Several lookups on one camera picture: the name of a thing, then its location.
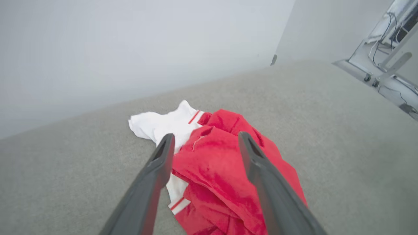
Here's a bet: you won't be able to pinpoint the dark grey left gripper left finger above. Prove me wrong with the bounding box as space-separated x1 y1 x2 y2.
100 133 175 235

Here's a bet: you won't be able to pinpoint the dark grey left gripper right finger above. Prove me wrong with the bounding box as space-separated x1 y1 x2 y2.
238 132 328 235

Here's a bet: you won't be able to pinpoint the red and white Bulls jersey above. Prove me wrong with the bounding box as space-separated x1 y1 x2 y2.
128 100 308 235

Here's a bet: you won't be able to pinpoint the grey fabric sofa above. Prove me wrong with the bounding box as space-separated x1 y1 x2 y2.
0 60 418 235

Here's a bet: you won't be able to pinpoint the grey metal frame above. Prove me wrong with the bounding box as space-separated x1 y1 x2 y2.
332 0 418 122

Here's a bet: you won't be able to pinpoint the thin black frame cable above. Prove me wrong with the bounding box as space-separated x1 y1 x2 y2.
372 12 398 66

